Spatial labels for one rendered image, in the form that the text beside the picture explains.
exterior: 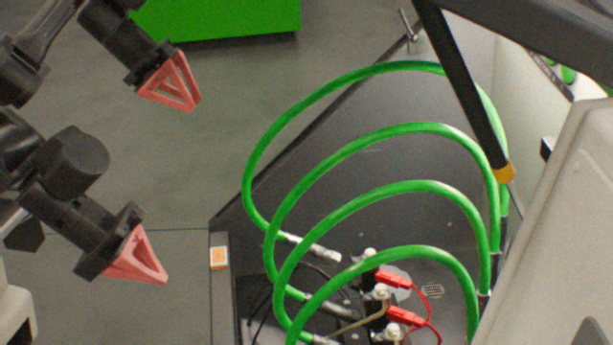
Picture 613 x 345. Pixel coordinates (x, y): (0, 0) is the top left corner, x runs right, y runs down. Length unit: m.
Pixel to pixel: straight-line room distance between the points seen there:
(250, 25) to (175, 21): 0.42
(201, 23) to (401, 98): 3.13
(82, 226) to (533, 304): 0.53
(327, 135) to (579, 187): 0.82
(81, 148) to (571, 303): 0.55
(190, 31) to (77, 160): 3.60
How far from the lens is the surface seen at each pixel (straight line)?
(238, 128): 3.72
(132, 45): 1.13
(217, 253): 1.43
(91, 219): 0.96
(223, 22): 4.45
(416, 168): 1.48
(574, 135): 0.67
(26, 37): 1.51
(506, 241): 1.23
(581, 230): 0.64
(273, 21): 4.47
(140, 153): 3.64
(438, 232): 1.59
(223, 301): 1.35
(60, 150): 0.91
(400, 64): 1.00
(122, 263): 0.97
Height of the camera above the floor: 1.86
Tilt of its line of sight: 34 degrees down
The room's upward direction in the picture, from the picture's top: 3 degrees counter-clockwise
